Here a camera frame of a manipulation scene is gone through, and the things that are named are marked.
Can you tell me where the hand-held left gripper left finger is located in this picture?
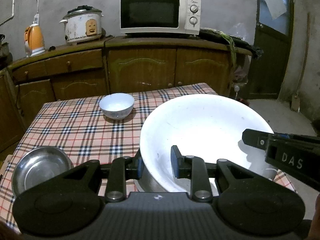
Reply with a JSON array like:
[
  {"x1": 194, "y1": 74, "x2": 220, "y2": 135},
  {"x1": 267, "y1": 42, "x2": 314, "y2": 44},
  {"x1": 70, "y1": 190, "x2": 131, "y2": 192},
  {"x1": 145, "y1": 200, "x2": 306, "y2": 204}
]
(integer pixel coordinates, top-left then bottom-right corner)
[{"x1": 60, "y1": 150, "x2": 144, "y2": 203}]

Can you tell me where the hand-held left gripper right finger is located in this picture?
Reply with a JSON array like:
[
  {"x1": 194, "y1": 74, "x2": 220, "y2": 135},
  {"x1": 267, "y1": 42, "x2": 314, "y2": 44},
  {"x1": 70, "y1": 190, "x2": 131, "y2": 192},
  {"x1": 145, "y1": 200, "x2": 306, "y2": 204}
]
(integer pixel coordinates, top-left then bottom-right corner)
[{"x1": 170, "y1": 145, "x2": 265, "y2": 203}]

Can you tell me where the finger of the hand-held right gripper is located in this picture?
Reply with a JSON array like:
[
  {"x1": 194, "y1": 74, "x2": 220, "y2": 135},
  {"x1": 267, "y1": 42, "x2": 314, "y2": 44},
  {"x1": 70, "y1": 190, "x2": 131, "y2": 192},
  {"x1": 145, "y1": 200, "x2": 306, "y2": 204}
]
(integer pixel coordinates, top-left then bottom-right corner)
[{"x1": 242, "y1": 129, "x2": 271, "y2": 153}]

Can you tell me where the shallow white bowl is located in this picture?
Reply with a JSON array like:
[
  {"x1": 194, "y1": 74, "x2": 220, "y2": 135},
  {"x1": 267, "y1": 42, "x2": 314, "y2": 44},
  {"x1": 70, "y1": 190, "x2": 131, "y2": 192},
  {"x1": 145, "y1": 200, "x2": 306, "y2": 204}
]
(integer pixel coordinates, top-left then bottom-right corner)
[{"x1": 139, "y1": 94, "x2": 278, "y2": 193}]

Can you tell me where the deep white ceramic bowl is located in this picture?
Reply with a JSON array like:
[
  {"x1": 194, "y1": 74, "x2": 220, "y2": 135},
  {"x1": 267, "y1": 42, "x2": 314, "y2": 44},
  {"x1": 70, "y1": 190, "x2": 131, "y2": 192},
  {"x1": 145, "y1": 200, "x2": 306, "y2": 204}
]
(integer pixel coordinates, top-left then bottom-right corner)
[{"x1": 99, "y1": 93, "x2": 135, "y2": 120}]

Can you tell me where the steel bowl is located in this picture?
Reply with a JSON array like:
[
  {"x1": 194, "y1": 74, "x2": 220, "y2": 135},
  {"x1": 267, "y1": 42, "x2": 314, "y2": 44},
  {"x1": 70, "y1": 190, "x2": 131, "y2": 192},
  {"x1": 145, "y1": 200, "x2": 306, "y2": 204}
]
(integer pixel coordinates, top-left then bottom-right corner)
[{"x1": 11, "y1": 146, "x2": 74, "y2": 198}]

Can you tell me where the green door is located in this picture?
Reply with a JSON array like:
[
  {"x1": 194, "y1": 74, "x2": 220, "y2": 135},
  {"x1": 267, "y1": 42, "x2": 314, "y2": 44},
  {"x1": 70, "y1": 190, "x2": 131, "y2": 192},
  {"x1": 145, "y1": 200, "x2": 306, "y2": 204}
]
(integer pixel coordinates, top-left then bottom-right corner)
[{"x1": 246, "y1": 0, "x2": 295, "y2": 100}]

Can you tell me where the checked tablecloth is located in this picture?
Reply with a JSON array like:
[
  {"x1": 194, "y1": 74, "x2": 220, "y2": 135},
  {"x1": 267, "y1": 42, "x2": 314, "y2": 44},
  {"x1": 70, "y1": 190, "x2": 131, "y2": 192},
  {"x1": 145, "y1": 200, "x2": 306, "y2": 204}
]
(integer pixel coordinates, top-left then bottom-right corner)
[{"x1": 0, "y1": 82, "x2": 299, "y2": 233}]

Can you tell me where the green leek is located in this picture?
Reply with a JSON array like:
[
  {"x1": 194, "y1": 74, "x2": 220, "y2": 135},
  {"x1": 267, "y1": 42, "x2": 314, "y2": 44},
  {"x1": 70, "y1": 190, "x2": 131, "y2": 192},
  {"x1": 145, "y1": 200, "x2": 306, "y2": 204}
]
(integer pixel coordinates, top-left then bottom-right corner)
[{"x1": 220, "y1": 32, "x2": 237, "y2": 70}]

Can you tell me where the wooden cabinet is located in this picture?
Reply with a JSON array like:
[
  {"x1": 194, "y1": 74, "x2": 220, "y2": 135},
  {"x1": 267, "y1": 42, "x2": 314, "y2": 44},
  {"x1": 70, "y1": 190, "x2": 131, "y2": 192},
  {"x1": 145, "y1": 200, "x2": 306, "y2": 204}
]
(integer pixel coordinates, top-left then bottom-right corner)
[{"x1": 0, "y1": 35, "x2": 252, "y2": 153}]

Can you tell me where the white microwave oven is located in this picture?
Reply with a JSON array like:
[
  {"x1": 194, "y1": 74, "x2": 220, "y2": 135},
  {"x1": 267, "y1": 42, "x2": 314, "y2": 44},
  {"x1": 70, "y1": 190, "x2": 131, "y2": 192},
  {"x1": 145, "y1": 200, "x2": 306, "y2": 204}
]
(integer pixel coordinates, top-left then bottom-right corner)
[{"x1": 119, "y1": 0, "x2": 202, "y2": 36}]

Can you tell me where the white rice cooker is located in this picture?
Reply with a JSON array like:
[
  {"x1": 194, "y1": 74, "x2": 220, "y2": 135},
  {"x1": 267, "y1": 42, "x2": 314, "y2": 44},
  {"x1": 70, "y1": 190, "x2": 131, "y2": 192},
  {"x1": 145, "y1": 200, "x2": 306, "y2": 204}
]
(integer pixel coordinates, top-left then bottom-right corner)
[{"x1": 59, "y1": 5, "x2": 103, "y2": 45}]

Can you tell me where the orange electric kettle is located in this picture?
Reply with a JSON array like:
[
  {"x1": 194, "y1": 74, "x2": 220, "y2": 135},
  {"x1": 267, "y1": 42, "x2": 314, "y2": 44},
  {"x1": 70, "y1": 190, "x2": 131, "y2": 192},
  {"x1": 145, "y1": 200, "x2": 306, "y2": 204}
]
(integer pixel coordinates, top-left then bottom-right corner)
[{"x1": 24, "y1": 24, "x2": 46, "y2": 57}]

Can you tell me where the steel steamer pot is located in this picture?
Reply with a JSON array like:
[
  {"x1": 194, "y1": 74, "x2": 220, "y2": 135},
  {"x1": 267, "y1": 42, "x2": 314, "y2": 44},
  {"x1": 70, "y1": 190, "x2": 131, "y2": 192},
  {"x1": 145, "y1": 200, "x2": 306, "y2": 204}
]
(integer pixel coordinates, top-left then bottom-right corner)
[{"x1": 0, "y1": 34, "x2": 10, "y2": 58}]

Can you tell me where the white wall pipe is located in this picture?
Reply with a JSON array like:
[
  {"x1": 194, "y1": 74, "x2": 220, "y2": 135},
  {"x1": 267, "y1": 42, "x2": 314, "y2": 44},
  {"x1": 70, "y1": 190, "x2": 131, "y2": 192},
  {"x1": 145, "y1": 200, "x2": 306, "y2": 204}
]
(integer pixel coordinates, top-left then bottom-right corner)
[{"x1": 0, "y1": 0, "x2": 16, "y2": 27}]

